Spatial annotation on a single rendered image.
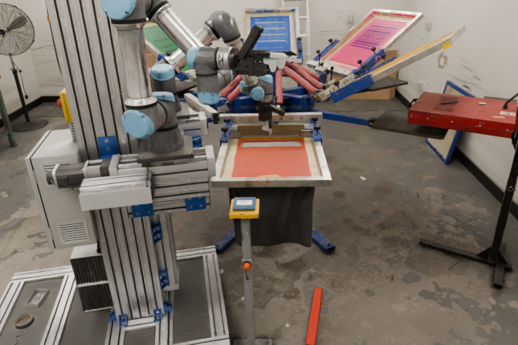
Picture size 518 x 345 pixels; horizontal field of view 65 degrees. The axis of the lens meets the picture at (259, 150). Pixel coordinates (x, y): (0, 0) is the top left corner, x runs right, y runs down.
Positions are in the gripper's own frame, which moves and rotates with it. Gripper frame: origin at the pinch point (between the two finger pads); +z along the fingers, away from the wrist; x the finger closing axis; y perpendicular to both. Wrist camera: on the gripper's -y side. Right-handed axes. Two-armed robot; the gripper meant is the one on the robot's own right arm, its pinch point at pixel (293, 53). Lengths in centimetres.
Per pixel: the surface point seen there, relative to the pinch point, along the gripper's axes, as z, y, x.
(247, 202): -24, 67, -31
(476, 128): 86, 46, -125
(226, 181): -39, 63, -45
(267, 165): -25, 63, -73
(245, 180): -30, 63, -48
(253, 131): -42, 52, -104
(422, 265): 70, 149, -143
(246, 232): -25, 82, -31
